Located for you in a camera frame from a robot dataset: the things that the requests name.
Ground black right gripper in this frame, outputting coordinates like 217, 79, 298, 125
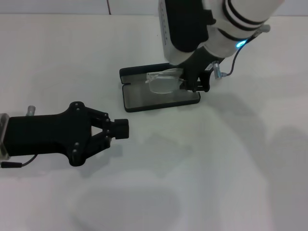
177, 46, 219, 94

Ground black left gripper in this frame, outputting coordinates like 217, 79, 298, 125
4, 101, 130, 167

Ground clear white glasses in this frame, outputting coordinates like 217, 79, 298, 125
145, 68, 186, 94

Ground black glasses case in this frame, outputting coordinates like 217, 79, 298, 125
119, 63, 202, 114

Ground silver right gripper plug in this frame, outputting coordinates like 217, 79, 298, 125
211, 62, 224, 80

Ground grey right arm cable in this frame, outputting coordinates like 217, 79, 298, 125
220, 24, 271, 79

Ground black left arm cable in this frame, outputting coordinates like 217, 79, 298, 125
0, 154, 39, 168

